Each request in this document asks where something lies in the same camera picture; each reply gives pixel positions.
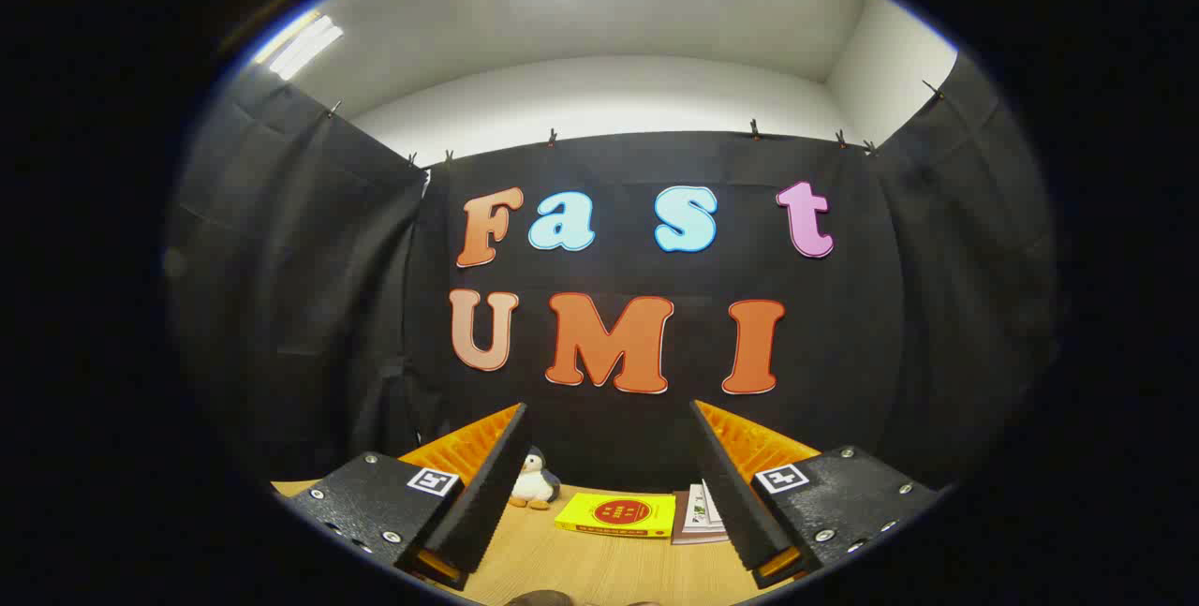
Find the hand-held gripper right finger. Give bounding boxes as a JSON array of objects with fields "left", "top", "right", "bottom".
[{"left": 690, "top": 399, "right": 940, "bottom": 588}]

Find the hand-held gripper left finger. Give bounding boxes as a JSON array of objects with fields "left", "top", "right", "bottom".
[{"left": 281, "top": 402, "right": 535, "bottom": 593}]

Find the illustrated white book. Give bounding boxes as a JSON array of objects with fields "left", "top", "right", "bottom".
[{"left": 682, "top": 482, "right": 728, "bottom": 534}]

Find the penguin plush toy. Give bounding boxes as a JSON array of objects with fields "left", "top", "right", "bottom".
[{"left": 511, "top": 447, "right": 563, "bottom": 510}]

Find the yellow book with red circle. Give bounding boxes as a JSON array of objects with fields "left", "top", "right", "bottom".
[{"left": 555, "top": 492, "right": 677, "bottom": 539}]

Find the ceiling light panel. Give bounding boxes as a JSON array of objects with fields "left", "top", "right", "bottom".
[{"left": 251, "top": 11, "right": 345, "bottom": 81}]

